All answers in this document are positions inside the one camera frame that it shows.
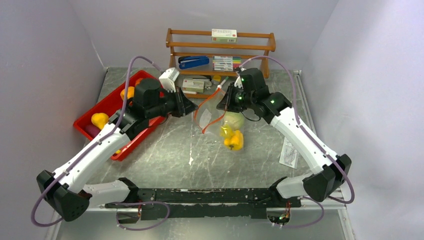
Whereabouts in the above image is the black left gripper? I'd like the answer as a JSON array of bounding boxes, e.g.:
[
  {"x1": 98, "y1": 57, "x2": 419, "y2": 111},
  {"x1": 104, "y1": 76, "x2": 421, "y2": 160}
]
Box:
[{"x1": 147, "y1": 86, "x2": 199, "y2": 120}]

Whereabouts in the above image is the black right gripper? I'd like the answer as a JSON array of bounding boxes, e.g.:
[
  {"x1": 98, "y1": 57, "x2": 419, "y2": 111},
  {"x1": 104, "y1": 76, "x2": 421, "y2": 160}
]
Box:
[{"x1": 216, "y1": 82, "x2": 255, "y2": 114}]

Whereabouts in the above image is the green round cabbage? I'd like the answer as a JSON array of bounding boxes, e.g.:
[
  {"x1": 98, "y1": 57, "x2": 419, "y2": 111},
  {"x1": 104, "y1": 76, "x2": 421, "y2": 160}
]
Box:
[{"x1": 223, "y1": 111, "x2": 245, "y2": 130}]

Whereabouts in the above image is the clear zip top bag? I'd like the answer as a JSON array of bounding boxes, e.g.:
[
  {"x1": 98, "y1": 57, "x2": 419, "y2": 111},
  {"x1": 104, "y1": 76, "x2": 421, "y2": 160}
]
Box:
[{"x1": 193, "y1": 88, "x2": 245, "y2": 148}]

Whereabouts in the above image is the orange red pepper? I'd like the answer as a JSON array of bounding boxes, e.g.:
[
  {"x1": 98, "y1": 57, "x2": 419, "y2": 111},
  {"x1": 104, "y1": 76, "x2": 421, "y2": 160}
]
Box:
[{"x1": 134, "y1": 78, "x2": 143, "y2": 87}]

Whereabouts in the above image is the yellow orange bell pepper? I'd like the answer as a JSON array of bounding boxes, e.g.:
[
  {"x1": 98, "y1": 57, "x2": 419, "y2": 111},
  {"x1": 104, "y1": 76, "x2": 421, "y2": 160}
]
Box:
[{"x1": 120, "y1": 86, "x2": 135, "y2": 100}]

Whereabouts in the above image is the yellow green mango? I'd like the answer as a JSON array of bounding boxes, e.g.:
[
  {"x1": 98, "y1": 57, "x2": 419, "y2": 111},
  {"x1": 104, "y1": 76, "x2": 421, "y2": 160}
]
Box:
[{"x1": 220, "y1": 123, "x2": 235, "y2": 139}]

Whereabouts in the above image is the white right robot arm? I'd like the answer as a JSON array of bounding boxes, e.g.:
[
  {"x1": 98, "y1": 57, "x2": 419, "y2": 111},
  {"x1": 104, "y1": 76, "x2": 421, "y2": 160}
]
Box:
[{"x1": 216, "y1": 68, "x2": 352, "y2": 207}]

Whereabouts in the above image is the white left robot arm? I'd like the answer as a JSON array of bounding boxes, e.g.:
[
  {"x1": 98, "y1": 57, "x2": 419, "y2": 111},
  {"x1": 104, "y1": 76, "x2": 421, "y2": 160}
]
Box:
[{"x1": 36, "y1": 78, "x2": 198, "y2": 222}]

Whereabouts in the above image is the white staples box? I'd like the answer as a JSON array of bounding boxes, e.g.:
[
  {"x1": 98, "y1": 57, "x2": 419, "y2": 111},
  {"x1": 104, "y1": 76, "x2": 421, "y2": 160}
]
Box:
[{"x1": 182, "y1": 78, "x2": 205, "y2": 93}]

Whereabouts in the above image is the green white marker pen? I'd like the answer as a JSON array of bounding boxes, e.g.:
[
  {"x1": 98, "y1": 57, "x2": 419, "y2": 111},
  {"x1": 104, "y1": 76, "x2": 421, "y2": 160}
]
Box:
[{"x1": 217, "y1": 76, "x2": 229, "y2": 89}]

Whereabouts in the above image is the pack of coloured markers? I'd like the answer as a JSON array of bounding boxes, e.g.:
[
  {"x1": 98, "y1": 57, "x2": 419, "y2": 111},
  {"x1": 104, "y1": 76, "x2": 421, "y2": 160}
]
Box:
[{"x1": 212, "y1": 56, "x2": 242, "y2": 72}]

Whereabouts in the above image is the blue stapler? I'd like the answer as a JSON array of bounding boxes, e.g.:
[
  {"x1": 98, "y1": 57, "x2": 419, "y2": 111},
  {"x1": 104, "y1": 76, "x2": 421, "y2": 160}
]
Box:
[{"x1": 177, "y1": 55, "x2": 210, "y2": 70}]

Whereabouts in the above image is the wooden three-tier shelf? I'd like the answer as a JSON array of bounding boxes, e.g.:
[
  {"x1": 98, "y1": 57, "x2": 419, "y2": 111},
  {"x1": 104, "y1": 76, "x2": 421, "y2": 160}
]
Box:
[{"x1": 165, "y1": 28, "x2": 277, "y2": 78}]

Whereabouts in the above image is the white box on top shelf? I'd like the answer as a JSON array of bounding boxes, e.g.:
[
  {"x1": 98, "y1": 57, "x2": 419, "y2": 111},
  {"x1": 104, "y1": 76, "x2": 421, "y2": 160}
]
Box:
[{"x1": 211, "y1": 28, "x2": 238, "y2": 43}]

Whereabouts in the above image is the red plastic tray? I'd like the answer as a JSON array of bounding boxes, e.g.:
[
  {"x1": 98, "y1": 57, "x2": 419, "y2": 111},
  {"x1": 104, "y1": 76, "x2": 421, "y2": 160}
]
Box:
[{"x1": 73, "y1": 82, "x2": 166, "y2": 162}]

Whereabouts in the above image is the yellow pear squash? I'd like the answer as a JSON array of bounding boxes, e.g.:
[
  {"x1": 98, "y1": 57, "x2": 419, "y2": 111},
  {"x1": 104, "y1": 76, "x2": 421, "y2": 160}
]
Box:
[{"x1": 90, "y1": 112, "x2": 109, "y2": 130}]

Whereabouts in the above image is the purple eggplant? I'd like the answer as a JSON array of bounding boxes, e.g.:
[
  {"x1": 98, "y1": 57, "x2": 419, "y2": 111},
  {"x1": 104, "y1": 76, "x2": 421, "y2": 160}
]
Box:
[{"x1": 83, "y1": 124, "x2": 101, "y2": 138}]

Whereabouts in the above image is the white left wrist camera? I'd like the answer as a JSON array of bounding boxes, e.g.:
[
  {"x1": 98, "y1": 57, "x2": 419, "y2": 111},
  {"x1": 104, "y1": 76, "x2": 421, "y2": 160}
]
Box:
[{"x1": 158, "y1": 67, "x2": 180, "y2": 93}]

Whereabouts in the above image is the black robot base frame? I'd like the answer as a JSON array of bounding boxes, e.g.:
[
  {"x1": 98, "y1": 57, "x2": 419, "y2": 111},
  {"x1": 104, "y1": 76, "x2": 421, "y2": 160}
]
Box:
[{"x1": 105, "y1": 184, "x2": 301, "y2": 220}]

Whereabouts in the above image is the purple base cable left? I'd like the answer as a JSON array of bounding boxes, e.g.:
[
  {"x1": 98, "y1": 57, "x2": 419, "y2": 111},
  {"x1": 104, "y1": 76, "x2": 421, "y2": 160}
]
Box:
[{"x1": 105, "y1": 200, "x2": 171, "y2": 232}]

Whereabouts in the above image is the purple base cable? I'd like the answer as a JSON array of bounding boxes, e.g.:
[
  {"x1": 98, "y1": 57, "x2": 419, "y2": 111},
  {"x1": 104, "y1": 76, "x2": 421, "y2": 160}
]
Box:
[
  {"x1": 105, "y1": 200, "x2": 171, "y2": 232},
  {"x1": 271, "y1": 195, "x2": 325, "y2": 230}
]

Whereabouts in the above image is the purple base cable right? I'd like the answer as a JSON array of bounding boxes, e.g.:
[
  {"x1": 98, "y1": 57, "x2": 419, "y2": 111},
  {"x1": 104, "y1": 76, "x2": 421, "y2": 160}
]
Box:
[{"x1": 271, "y1": 195, "x2": 325, "y2": 230}]

